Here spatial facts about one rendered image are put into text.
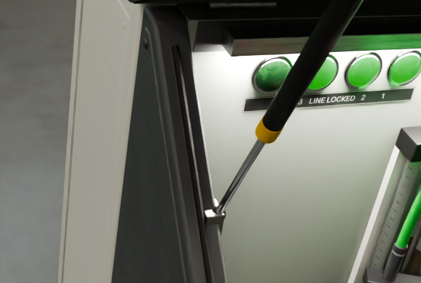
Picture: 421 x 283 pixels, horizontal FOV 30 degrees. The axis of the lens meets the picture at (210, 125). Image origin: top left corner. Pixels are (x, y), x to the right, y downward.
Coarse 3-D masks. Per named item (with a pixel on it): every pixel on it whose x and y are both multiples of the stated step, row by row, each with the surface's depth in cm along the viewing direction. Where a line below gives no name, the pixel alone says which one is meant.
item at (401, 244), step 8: (416, 200) 97; (416, 208) 98; (408, 216) 99; (416, 216) 98; (408, 224) 99; (400, 232) 101; (408, 232) 100; (400, 240) 101; (408, 240) 101; (400, 248) 101
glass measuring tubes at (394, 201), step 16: (416, 128) 101; (400, 144) 101; (416, 144) 98; (400, 160) 103; (416, 160) 100; (384, 176) 105; (400, 176) 105; (416, 176) 103; (384, 192) 106; (400, 192) 104; (416, 192) 107; (384, 208) 108; (400, 208) 105; (368, 224) 110; (384, 224) 108; (400, 224) 111; (416, 224) 108; (368, 240) 110; (384, 240) 109; (416, 240) 114; (368, 256) 112; (384, 256) 110; (416, 256) 114; (352, 272) 115; (400, 272) 117; (416, 272) 115
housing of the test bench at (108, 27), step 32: (96, 0) 100; (96, 32) 101; (128, 32) 87; (96, 64) 102; (128, 64) 88; (96, 96) 103; (128, 96) 89; (96, 128) 104; (128, 128) 91; (96, 160) 106; (64, 192) 127; (96, 192) 107; (64, 224) 129; (96, 224) 108; (64, 256) 132; (96, 256) 110
